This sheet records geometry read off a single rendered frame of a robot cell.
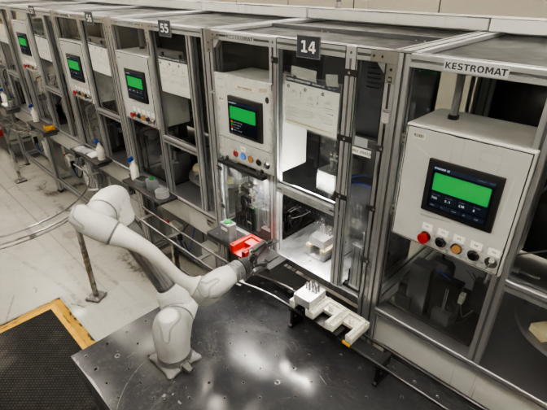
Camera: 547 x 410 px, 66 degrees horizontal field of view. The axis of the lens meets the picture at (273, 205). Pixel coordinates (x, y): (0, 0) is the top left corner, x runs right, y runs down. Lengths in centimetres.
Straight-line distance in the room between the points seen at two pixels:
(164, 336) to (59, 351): 152
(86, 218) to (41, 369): 171
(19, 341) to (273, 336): 201
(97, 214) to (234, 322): 92
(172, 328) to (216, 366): 30
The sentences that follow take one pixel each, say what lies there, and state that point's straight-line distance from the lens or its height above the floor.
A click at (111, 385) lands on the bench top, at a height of 68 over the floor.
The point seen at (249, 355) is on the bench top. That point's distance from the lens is 211.
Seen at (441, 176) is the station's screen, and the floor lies 165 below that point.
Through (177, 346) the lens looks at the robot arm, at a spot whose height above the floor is 84.
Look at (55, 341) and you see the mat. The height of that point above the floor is 1.
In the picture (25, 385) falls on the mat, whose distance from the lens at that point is 326.
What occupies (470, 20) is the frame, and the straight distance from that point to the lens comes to 232.
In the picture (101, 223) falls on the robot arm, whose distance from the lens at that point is 176.
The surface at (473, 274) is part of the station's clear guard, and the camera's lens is 173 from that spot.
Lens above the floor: 226
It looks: 29 degrees down
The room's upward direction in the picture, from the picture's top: straight up
